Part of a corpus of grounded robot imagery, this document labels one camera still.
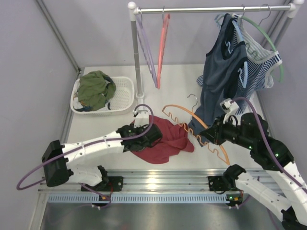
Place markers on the blue white striped tank top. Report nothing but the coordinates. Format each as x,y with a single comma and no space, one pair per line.
255,74

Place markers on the white perforated laundry basket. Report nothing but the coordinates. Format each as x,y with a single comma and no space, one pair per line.
120,104

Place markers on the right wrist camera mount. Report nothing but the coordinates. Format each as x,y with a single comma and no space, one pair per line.
229,107

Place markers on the white rack base foot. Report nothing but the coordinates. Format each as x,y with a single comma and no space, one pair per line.
140,100

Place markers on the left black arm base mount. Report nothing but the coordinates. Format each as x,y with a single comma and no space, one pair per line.
115,184

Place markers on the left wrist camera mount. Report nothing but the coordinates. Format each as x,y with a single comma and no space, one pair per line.
141,118

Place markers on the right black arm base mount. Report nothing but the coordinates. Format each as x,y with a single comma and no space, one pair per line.
217,185

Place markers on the green hanger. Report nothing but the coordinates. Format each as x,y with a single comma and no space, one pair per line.
255,50

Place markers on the pink hanger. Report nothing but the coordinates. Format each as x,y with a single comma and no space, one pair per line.
166,18

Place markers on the red tank top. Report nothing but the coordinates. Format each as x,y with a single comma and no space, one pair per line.
175,139

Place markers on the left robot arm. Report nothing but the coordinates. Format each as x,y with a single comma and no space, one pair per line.
78,162

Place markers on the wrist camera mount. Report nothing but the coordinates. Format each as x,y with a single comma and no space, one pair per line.
141,118
229,107

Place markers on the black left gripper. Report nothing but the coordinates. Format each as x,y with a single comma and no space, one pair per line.
151,137

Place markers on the green garment in basket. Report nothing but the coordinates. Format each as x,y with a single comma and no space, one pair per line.
94,92

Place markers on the aluminium table edge rail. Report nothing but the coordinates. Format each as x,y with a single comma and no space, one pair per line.
165,181

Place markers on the grey corner wall frame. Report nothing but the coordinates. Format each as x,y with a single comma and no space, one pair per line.
56,31

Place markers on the dark blue tank top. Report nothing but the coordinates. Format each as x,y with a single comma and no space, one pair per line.
220,73

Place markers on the light blue slotted cable duct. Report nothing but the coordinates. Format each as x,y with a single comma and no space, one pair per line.
85,198

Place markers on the left rack upright pole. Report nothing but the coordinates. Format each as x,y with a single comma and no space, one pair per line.
132,7

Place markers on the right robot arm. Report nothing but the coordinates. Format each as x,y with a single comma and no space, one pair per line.
273,157

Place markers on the right rack base foot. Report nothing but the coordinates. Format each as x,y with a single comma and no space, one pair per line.
252,97

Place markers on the silver clothes rack rod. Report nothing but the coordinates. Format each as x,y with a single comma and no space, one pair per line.
289,7

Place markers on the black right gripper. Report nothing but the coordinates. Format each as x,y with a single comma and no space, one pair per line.
214,133

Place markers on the right rack upright pole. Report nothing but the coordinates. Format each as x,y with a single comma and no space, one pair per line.
283,19

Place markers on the rack upright pole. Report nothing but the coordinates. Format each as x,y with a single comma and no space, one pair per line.
283,19
132,7

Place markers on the purple hanger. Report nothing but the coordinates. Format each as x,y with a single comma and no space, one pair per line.
143,40

